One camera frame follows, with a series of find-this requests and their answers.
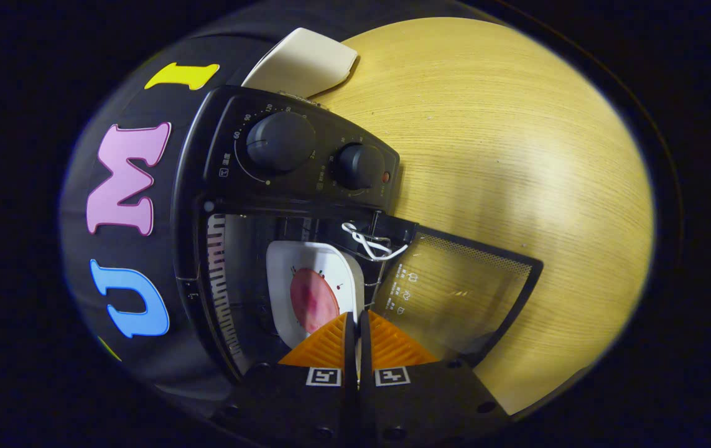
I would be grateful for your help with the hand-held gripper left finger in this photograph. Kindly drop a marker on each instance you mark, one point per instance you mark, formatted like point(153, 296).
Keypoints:
point(305, 404)

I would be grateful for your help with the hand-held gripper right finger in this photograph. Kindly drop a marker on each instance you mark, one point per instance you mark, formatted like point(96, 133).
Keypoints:
point(417, 404)

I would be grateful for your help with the pink ham slice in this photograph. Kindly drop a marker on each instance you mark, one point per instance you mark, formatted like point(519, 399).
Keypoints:
point(313, 298)

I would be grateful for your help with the white square plate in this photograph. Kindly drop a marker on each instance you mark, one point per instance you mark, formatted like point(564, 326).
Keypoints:
point(283, 261)

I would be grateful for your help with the black toaster oven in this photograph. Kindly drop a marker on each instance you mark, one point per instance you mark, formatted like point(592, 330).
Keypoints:
point(218, 124)

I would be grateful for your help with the white bread toaster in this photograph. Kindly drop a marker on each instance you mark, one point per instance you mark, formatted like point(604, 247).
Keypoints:
point(305, 62)

